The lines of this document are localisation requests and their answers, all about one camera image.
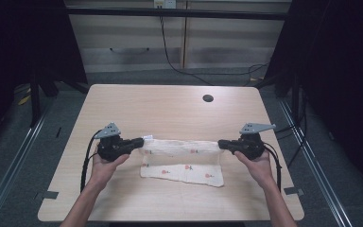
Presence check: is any metal floor rail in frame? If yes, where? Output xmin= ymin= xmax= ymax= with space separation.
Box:
xmin=278 ymin=97 xmax=354 ymax=227
xmin=0 ymin=102 xmax=55 ymax=227

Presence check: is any person's right hand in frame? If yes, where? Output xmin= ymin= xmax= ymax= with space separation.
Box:
xmin=233 ymin=149 xmax=275 ymax=189

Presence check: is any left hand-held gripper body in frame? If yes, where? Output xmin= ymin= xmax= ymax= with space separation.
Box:
xmin=93 ymin=121 xmax=134 ymax=163

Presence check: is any person's left hand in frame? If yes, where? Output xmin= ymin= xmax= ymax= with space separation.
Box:
xmin=89 ymin=150 xmax=130 ymax=191

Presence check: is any black curtain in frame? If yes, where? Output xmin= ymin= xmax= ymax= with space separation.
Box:
xmin=264 ymin=0 xmax=363 ymax=197

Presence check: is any cream cloth with red print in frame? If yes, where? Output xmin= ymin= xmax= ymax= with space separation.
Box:
xmin=139 ymin=134 xmax=225 ymax=188

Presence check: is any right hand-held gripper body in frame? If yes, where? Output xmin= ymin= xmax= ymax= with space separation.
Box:
xmin=231 ymin=122 xmax=277 ymax=161

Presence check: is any black horizontal metal bar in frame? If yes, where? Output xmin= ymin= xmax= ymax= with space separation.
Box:
xmin=65 ymin=7 xmax=288 ymax=22

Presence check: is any yellow tape strip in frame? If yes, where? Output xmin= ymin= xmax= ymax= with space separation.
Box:
xmin=17 ymin=87 xmax=32 ymax=106

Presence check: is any dark cabinet handle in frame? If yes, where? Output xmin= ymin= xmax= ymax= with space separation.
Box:
xmin=109 ymin=46 xmax=150 ymax=55

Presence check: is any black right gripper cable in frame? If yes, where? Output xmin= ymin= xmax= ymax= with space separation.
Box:
xmin=262 ymin=141 xmax=283 ymax=193

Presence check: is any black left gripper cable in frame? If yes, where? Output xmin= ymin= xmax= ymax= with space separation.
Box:
xmin=79 ymin=129 xmax=104 ymax=194

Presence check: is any black metal stand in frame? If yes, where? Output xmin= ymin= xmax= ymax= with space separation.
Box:
xmin=27 ymin=61 xmax=61 ymax=129

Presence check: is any black floor cable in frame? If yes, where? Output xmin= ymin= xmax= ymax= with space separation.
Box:
xmin=275 ymin=91 xmax=308 ymax=168

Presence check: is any white wall socket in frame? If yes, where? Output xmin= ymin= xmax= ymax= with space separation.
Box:
xmin=153 ymin=0 xmax=177 ymax=9

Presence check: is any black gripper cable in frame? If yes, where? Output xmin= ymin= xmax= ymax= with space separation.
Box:
xmin=79 ymin=129 xmax=104 ymax=194
xmin=262 ymin=141 xmax=283 ymax=193

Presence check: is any long black wall cable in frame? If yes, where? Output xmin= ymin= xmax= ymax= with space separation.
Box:
xmin=158 ymin=5 xmax=269 ymax=87

